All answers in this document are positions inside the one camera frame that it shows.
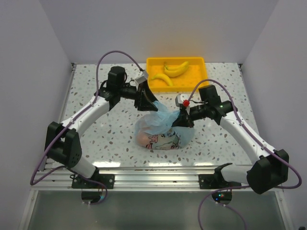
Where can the black right base bracket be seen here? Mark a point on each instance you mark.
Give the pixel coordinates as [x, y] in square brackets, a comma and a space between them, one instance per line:
[215, 180]

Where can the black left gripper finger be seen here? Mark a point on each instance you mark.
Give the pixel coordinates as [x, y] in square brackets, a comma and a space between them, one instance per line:
[139, 107]
[147, 96]

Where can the yellow fake banana bunch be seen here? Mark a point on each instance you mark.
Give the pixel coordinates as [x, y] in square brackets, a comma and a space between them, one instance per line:
[177, 70]

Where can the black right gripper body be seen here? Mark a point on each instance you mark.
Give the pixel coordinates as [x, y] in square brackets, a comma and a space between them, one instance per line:
[199, 112]

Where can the single yellow fake banana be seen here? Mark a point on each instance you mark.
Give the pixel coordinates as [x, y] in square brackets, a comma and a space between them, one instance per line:
[164, 77]

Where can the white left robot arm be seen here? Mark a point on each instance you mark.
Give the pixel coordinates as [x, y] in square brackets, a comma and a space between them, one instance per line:
[63, 139]

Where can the light blue plastic bag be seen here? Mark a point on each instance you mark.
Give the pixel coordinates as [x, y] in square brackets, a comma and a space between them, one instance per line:
[154, 131]

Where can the black left base bracket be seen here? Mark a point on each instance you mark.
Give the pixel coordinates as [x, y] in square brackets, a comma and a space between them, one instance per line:
[98, 181]

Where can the yellow plastic tray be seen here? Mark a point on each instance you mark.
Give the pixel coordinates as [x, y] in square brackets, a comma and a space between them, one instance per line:
[185, 82]

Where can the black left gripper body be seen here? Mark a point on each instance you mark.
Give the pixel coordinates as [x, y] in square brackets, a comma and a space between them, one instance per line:
[128, 91]

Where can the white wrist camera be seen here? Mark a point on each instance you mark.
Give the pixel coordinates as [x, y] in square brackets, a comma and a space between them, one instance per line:
[182, 100]
[141, 77]

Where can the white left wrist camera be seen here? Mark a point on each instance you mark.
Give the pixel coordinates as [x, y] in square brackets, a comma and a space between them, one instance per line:
[141, 77]

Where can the black base bracket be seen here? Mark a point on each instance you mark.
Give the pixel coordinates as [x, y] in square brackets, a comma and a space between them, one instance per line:
[98, 181]
[215, 180]

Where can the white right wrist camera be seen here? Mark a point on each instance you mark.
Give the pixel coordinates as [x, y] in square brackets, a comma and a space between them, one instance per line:
[182, 100]

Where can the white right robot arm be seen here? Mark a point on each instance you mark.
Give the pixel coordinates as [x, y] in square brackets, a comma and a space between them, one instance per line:
[269, 166]

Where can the aluminium mounting rail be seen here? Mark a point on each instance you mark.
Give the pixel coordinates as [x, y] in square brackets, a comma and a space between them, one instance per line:
[136, 179]

